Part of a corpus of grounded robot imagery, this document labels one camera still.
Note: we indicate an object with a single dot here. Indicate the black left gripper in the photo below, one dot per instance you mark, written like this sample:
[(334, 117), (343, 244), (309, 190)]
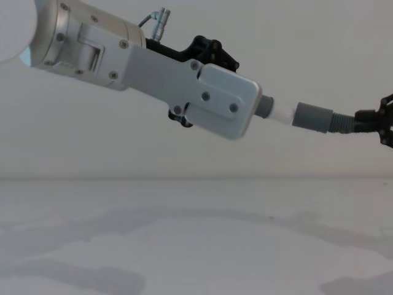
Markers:
[(165, 49)]

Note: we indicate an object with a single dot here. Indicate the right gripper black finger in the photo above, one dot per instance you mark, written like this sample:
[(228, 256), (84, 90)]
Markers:
[(373, 114), (385, 136)]

